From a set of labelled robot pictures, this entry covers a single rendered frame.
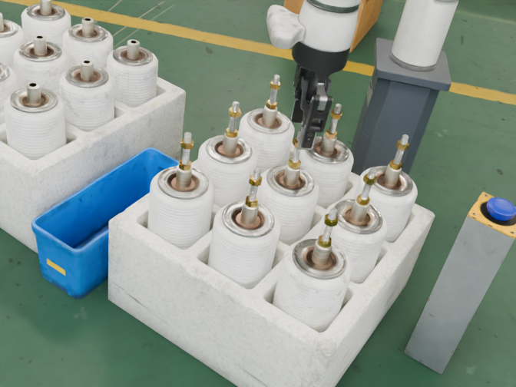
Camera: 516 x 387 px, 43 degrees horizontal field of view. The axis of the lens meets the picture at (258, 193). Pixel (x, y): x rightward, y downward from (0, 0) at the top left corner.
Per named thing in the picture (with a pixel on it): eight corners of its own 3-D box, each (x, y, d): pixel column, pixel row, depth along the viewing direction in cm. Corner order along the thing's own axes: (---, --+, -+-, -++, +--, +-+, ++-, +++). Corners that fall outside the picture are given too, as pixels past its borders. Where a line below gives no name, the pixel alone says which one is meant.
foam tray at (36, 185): (54, 91, 157) (50, 21, 146) (180, 162, 143) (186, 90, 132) (-99, 160, 130) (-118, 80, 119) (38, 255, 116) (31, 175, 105)
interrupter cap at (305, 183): (301, 165, 106) (302, 161, 106) (322, 194, 101) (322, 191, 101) (258, 170, 103) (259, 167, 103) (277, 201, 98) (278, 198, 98)
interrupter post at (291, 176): (293, 176, 104) (297, 160, 101) (299, 186, 102) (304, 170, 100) (279, 179, 103) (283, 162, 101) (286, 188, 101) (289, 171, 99)
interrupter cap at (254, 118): (243, 130, 112) (243, 127, 111) (250, 107, 118) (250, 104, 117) (286, 140, 111) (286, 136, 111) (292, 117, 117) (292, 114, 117)
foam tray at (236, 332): (238, 193, 138) (250, 120, 127) (406, 284, 124) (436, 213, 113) (107, 299, 111) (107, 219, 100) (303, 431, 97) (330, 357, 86)
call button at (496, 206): (487, 203, 95) (493, 192, 94) (514, 215, 94) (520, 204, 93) (479, 216, 93) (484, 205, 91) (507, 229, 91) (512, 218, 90)
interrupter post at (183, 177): (194, 184, 98) (196, 167, 96) (184, 192, 97) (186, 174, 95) (181, 177, 99) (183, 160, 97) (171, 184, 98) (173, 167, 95)
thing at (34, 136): (42, 163, 125) (37, 79, 114) (78, 186, 121) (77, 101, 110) (0, 185, 118) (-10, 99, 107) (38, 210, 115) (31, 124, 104)
